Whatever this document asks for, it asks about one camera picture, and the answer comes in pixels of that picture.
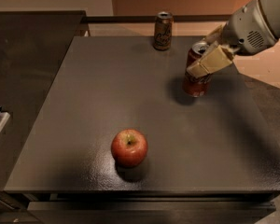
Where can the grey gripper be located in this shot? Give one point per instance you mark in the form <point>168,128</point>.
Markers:
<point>246,32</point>

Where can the red coke can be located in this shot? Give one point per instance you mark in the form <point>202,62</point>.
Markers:
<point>196,86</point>

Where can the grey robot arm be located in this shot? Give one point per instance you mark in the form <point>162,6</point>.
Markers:
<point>271,10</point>

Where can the orange soda can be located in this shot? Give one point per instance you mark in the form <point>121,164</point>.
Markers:
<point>163,31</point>

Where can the red apple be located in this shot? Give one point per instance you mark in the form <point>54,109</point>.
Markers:
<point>129,148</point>

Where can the drawer front under table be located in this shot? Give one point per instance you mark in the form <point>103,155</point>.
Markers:
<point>151,212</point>

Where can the dark side counter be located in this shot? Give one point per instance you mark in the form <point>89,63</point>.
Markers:
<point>32,47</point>

